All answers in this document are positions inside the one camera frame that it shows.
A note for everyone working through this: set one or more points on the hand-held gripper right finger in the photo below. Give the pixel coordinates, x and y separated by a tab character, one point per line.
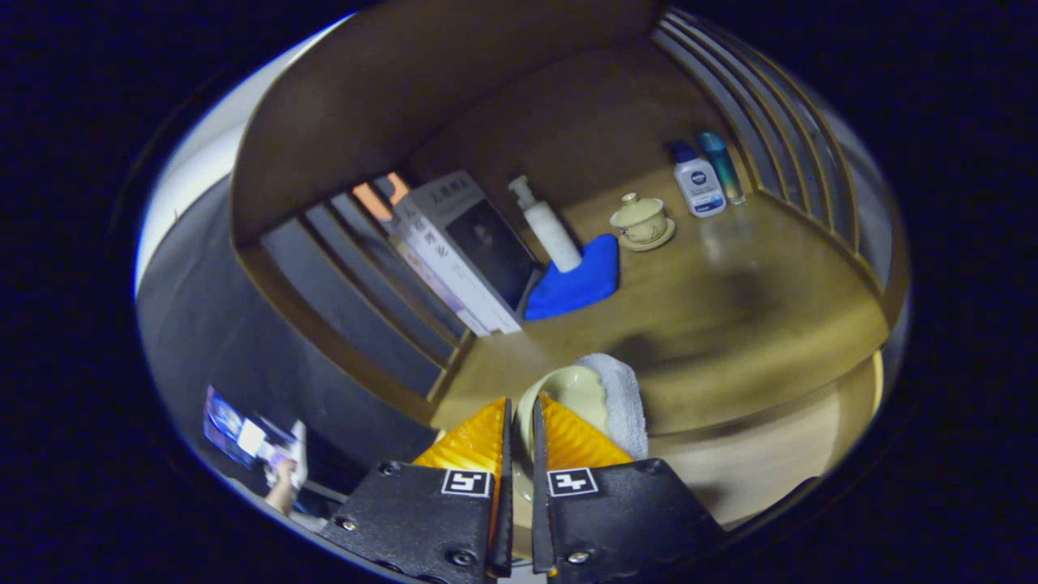
542	535

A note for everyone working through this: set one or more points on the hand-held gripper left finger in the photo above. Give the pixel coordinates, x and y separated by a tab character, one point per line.
503	539

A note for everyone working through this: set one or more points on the wooden drawer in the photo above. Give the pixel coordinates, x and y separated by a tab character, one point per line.
754	470

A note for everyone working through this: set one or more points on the wooden countertop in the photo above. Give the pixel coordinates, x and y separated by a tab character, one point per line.
730	324

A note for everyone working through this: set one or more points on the wooden cabinet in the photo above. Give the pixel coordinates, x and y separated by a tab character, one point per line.
405	73

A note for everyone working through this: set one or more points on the blue cloth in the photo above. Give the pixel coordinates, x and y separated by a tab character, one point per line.
576	284

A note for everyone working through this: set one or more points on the thin purple book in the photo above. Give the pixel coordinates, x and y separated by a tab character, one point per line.
438	294

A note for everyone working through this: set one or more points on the computer monitor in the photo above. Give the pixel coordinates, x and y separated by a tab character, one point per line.
243	434

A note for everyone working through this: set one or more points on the white book with dark cover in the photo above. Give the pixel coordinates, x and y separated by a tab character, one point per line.
495	247

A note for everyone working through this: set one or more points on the white pump bottle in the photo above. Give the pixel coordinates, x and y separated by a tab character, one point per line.
555	235

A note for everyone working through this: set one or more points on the beige lidded teacup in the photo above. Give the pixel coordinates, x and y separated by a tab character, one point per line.
641	221

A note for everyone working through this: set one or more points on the black backdrop cloth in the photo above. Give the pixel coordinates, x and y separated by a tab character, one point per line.
211	324

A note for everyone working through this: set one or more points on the white lotion bottle blue cap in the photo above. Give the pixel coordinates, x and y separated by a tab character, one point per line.
699	185

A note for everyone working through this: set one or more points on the teal bottle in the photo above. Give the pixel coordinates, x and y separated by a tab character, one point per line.
722	166

